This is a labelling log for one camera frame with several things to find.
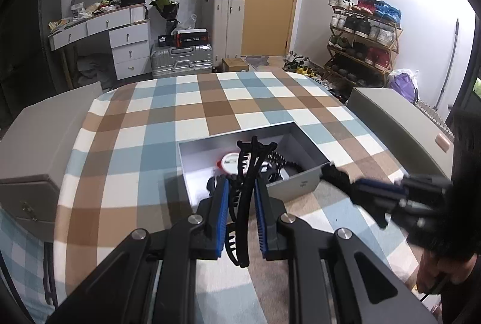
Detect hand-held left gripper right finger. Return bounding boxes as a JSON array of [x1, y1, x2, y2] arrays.
[[255, 177, 437, 324]]

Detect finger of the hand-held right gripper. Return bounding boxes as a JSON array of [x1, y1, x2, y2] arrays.
[[351, 177, 410, 199], [349, 192, 410, 229]]

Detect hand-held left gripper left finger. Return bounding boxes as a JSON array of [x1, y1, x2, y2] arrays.
[[47, 176, 231, 324]]

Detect black hair claw clip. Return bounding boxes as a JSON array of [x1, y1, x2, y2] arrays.
[[208, 136, 279, 268]]

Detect silver cardboard box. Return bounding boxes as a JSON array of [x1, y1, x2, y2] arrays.
[[176, 122, 333, 210]]

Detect person's right hand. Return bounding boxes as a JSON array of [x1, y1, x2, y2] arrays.
[[416, 252, 473, 306]]

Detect grey cabinet right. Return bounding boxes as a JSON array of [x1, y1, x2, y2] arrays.
[[346, 87, 455, 178]]

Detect grey cabinet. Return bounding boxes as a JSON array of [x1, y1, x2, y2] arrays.
[[346, 87, 455, 178], [0, 81, 104, 242]]

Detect purple plastic bag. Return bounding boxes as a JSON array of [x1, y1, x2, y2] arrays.
[[389, 69, 418, 103]]

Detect checked blanket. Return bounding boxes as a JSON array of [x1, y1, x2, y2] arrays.
[[53, 70, 425, 324]]

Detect wooden shoe rack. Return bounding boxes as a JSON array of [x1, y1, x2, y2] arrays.
[[324, 6, 403, 86]]

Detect pile of floor shoes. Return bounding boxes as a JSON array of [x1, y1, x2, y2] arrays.
[[282, 50, 350, 99]]

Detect grey mop pole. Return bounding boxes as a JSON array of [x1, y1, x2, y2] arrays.
[[432, 19, 460, 112]]

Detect brown cardboard box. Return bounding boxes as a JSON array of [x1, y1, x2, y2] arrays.
[[222, 57, 249, 73]]

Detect grey floor rug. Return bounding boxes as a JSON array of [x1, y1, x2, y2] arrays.
[[244, 55, 271, 71]]

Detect rows of shoes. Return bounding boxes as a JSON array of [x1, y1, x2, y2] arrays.
[[327, 0, 402, 71]]

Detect silver ribbed suitcase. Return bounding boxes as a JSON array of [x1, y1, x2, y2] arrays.
[[150, 44, 214, 78]]

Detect black red flat box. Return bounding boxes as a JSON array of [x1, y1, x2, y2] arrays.
[[173, 29, 209, 47]]

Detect beige tall suitcase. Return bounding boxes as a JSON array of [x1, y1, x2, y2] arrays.
[[201, 0, 246, 69]]

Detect grey cabinet left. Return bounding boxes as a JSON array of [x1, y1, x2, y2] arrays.
[[0, 81, 104, 242]]

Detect grey clothes pile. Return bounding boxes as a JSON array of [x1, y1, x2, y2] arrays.
[[77, 53, 113, 90]]

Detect white desk with drawers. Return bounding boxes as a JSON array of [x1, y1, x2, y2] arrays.
[[48, 5, 151, 80]]

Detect checked bed sheet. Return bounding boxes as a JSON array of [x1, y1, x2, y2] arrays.
[[0, 211, 53, 313]]

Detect dark wrapped bouquet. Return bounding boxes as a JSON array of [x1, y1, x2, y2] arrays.
[[149, 0, 180, 35]]

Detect black cabinet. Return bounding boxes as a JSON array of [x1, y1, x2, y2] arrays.
[[0, 0, 72, 129]]

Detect black cable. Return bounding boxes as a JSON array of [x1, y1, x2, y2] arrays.
[[420, 273, 449, 304]]

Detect metal wire rack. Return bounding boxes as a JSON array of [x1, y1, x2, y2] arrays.
[[413, 99, 455, 137]]

